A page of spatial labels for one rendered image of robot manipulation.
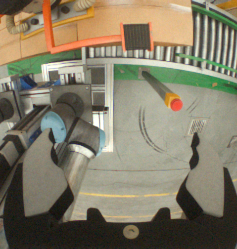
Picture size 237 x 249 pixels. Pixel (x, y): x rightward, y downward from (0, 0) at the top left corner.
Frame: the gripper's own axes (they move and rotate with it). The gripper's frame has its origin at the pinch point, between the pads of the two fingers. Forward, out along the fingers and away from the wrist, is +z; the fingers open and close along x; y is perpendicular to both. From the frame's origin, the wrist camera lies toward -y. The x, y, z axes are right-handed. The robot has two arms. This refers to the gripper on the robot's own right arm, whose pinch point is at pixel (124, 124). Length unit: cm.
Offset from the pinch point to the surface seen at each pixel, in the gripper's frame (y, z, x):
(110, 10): -30, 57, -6
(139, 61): -1, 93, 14
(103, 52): -7, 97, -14
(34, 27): -21, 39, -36
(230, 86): 13, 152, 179
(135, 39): -10.2, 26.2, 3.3
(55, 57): -7, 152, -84
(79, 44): -9.3, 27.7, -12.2
